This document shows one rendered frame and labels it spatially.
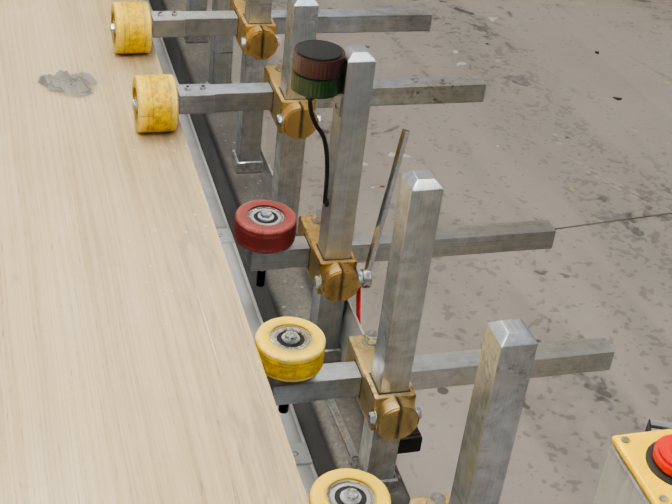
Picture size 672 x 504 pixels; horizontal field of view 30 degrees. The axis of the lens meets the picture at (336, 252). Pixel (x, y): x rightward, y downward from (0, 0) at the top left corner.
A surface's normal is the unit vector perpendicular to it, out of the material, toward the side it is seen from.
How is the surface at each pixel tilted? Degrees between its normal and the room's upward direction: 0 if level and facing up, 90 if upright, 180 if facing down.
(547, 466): 0
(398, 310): 90
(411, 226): 90
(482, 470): 90
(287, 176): 90
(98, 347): 0
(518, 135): 0
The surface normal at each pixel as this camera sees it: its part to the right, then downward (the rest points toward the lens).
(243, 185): 0.10, -0.82
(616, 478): -0.96, 0.07
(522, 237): 0.26, 0.57
